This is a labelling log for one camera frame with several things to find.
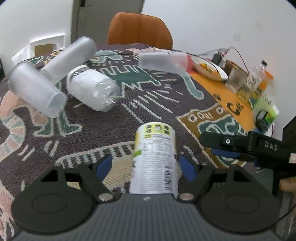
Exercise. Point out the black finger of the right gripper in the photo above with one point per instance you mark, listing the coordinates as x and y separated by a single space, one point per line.
235 147

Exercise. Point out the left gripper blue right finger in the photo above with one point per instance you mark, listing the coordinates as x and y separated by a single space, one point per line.
188 167

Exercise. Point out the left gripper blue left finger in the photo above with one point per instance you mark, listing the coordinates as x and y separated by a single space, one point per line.
103 167

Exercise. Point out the clear plastic cup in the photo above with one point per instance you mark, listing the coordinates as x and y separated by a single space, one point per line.
92 88

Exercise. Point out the white frosted cup on rug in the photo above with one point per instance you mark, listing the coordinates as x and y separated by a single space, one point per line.
165 61

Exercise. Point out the frosted cup near edge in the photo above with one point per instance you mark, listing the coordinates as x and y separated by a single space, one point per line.
31 86

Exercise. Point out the tall frosted cup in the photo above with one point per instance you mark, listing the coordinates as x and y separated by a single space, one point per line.
74 55

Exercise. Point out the person's right hand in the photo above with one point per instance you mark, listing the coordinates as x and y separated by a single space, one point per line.
288 185

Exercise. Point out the green box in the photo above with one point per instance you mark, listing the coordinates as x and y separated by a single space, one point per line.
265 113

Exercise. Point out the orange cat mat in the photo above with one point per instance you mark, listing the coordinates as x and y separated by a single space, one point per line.
231 102

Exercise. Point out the jasmine tea bottle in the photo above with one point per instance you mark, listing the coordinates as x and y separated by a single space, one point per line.
253 81

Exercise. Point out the orange juice bottle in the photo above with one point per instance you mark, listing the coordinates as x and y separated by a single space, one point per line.
268 80

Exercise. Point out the ribbed clear glass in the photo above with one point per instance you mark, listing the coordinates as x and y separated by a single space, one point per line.
236 78

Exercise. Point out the white fruit bowl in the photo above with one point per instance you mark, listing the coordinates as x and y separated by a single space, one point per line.
208 69

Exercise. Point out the patterned woven tablecloth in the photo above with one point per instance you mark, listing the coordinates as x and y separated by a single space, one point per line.
31 142

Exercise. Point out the black power adapter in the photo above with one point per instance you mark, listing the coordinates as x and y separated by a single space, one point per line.
218 59

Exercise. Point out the white cardboard box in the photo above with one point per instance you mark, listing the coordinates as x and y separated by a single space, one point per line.
40 46

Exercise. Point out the orange leather chair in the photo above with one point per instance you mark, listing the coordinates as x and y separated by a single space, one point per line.
127 28

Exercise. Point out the grey door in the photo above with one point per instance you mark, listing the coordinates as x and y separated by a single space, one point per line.
92 18

